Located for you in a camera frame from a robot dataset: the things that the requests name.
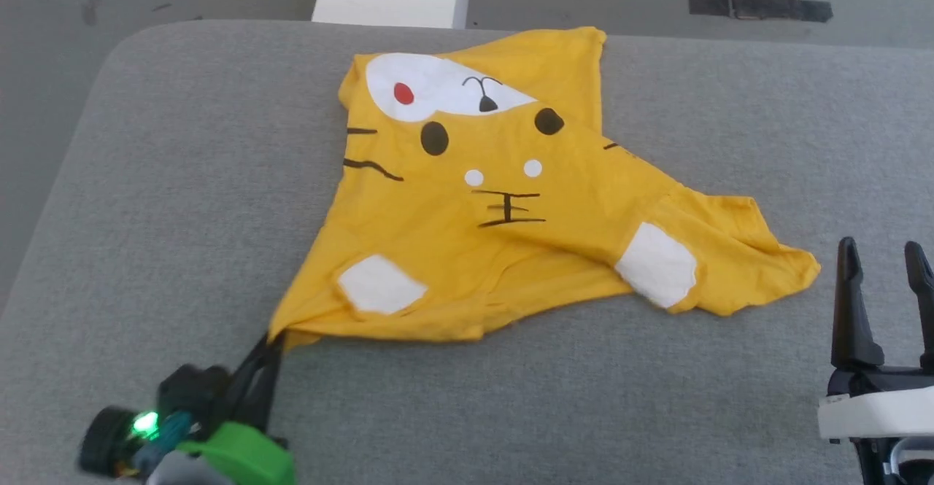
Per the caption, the long black floor tape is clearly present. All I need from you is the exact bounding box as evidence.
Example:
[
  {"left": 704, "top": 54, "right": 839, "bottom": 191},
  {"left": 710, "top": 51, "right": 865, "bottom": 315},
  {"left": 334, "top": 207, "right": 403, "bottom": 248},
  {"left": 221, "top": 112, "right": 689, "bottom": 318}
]
[{"left": 688, "top": 0, "right": 834, "bottom": 23}]

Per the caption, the left arm teal-plug black cable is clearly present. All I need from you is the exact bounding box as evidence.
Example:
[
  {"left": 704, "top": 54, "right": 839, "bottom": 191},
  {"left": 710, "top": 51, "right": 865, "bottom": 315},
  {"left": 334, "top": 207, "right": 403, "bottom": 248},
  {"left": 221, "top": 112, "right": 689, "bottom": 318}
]
[{"left": 131, "top": 411, "right": 192, "bottom": 475}]

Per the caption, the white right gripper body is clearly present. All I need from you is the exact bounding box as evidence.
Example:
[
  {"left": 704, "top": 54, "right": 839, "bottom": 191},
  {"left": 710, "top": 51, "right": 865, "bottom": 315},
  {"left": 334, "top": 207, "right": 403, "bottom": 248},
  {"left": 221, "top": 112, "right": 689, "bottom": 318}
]
[{"left": 817, "top": 365, "right": 934, "bottom": 442}]

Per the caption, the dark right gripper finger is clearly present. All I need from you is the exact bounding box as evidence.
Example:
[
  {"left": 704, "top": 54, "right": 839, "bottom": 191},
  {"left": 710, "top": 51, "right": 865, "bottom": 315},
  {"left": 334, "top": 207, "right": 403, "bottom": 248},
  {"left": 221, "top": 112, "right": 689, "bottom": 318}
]
[
  {"left": 905, "top": 241, "right": 934, "bottom": 370},
  {"left": 832, "top": 237, "right": 885, "bottom": 370}
]

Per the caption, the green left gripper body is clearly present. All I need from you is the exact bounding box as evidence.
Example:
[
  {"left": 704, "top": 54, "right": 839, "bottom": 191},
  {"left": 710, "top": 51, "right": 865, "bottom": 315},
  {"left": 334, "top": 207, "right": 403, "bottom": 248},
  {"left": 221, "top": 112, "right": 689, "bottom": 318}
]
[{"left": 175, "top": 434, "right": 296, "bottom": 485}]

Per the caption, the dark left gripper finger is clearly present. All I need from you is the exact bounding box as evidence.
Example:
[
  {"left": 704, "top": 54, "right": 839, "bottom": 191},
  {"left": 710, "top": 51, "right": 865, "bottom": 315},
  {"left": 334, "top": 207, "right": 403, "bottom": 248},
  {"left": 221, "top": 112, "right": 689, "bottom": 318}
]
[
  {"left": 251, "top": 338, "right": 285, "bottom": 436},
  {"left": 223, "top": 335, "right": 273, "bottom": 429}
]

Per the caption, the grey fabric sofa seat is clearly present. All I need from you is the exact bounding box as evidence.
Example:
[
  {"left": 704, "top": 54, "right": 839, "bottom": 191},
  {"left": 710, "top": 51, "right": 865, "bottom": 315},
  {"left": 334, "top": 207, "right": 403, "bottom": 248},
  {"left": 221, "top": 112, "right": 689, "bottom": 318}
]
[{"left": 0, "top": 20, "right": 934, "bottom": 485}]

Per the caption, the yellow cat-print t-shirt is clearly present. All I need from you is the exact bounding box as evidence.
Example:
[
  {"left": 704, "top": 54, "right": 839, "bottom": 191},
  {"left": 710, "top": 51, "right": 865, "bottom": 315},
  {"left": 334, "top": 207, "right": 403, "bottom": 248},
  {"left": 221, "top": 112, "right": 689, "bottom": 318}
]
[{"left": 266, "top": 27, "right": 822, "bottom": 351}]

